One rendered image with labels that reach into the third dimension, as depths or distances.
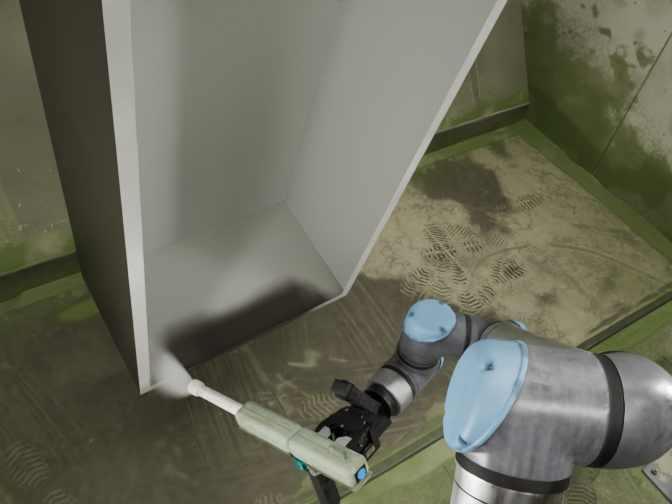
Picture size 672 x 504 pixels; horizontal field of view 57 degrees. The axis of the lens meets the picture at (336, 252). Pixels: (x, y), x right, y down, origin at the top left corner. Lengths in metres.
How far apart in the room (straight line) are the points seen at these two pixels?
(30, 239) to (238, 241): 0.77
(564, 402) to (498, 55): 2.55
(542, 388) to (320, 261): 1.20
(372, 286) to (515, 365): 1.69
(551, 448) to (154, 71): 0.92
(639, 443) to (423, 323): 0.58
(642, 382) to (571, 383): 0.08
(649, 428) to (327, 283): 1.18
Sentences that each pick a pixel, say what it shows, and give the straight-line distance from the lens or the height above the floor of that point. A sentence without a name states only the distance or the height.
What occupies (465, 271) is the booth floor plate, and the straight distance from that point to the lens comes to 2.44.
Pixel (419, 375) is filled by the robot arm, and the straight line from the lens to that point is 1.27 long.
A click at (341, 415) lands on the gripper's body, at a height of 0.73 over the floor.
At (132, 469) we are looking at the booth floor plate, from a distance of 1.93.
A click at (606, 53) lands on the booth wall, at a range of 2.92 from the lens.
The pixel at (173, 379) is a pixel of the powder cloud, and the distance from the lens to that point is 1.42.
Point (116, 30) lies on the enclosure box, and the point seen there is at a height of 1.49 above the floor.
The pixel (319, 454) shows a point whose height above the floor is 0.81.
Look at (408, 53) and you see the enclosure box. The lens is 1.20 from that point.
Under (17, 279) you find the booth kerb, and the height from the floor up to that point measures 0.13.
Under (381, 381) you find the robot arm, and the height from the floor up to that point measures 0.76.
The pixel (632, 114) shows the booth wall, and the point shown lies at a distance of 2.89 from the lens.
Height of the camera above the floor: 1.81
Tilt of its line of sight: 48 degrees down
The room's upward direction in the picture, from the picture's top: 10 degrees clockwise
